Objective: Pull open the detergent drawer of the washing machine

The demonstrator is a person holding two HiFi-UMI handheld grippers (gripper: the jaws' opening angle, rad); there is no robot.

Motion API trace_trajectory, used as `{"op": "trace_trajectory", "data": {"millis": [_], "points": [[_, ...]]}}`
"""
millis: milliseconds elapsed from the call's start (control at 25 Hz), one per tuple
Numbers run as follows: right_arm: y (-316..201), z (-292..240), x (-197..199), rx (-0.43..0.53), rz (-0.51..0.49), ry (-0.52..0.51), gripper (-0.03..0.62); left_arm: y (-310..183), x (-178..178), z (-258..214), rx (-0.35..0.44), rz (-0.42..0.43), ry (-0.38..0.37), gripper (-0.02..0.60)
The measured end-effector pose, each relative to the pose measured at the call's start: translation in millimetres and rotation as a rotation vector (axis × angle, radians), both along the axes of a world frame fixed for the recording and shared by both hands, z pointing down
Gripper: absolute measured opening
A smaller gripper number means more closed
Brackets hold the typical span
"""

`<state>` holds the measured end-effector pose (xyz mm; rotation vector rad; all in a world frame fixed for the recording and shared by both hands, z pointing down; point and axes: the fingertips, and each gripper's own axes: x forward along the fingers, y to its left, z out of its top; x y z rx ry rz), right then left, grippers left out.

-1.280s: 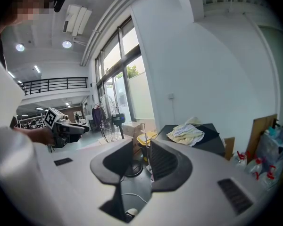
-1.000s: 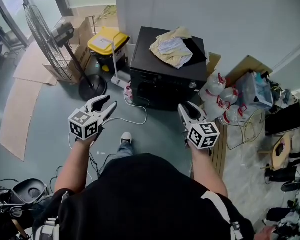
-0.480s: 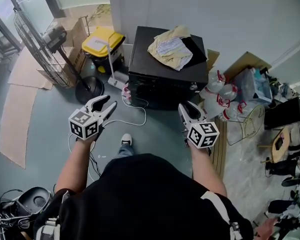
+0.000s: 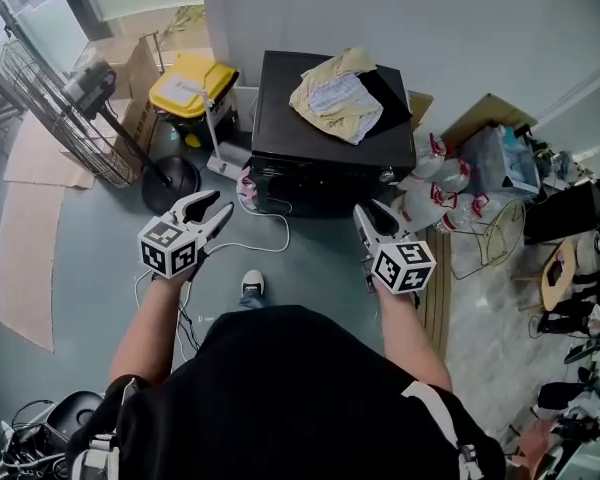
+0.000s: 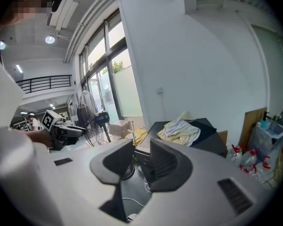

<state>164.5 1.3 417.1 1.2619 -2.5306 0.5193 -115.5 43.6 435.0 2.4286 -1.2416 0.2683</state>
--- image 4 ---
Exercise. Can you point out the yellow-lidded trash bin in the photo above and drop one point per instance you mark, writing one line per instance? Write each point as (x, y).
(190, 88)

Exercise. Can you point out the leaning brown cardboard sheet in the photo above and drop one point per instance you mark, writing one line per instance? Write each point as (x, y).
(485, 115)

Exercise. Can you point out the black speaker box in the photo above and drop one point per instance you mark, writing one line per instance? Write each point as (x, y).
(562, 213)

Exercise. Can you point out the black round floor device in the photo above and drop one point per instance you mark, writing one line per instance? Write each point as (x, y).
(75, 413)

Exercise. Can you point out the printed brown cardboard box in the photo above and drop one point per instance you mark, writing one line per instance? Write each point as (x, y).
(135, 78)

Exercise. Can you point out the person's white shoe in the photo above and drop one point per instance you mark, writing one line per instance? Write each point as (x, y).
(253, 280)

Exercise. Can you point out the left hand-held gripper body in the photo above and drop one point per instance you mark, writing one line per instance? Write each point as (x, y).
(167, 250)

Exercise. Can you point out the pile of black equipment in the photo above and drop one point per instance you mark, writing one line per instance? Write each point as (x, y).
(585, 348)

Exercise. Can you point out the wide cardboard floor sheet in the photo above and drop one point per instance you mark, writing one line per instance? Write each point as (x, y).
(35, 158)

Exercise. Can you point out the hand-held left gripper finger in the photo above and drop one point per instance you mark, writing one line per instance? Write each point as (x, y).
(221, 225)
(200, 205)

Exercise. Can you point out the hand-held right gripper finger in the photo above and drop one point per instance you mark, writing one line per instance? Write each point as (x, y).
(385, 218)
(367, 228)

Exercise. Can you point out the long cardboard floor sheet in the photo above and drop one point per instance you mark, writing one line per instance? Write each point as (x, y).
(27, 268)

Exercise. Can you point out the person's right forearm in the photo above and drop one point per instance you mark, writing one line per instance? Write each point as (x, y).
(410, 338)

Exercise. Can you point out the black standing fan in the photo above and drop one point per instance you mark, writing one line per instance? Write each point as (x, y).
(80, 118)

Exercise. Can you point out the pile of cloths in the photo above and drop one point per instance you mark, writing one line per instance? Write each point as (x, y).
(330, 98)

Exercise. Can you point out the round wooden stool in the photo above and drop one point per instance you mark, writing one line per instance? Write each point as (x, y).
(557, 273)

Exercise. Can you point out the person's left forearm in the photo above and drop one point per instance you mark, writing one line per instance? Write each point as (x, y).
(150, 328)

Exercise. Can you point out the person's jeans leg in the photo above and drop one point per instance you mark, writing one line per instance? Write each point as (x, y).
(251, 300)

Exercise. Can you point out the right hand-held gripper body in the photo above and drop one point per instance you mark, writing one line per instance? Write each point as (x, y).
(402, 265)

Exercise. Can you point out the pile of clear water bottles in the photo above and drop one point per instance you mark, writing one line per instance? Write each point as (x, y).
(445, 188)

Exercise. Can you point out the black folded cloth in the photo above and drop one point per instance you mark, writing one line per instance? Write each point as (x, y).
(387, 103)

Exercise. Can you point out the clear plastic storage box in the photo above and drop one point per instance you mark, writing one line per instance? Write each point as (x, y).
(500, 158)

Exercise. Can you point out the pink plastic bag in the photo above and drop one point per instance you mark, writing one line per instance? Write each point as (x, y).
(247, 185)

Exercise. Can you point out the wooden slat board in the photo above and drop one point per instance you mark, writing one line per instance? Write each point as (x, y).
(437, 293)

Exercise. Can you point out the person's torso black shirt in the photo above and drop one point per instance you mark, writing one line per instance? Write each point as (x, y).
(290, 398)

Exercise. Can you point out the dark table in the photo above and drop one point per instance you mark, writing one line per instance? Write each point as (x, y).
(285, 118)

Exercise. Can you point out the dark-framed glass doors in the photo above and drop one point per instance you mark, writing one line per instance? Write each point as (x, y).
(30, 13)

